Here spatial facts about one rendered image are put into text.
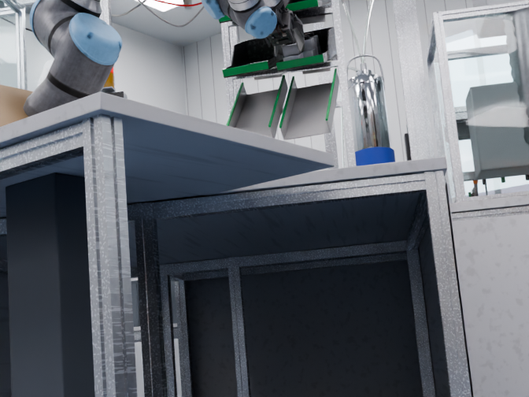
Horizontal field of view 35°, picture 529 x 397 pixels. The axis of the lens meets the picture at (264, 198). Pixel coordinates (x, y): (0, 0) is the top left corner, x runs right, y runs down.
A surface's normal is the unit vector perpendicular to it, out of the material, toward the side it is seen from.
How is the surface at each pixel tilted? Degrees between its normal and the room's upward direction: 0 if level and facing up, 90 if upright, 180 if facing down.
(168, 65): 90
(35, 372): 90
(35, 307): 90
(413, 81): 90
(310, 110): 45
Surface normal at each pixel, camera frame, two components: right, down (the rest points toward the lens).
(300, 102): -0.27, -0.80
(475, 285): -0.13, -0.17
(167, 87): 0.80, -0.18
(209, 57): -0.59, -0.10
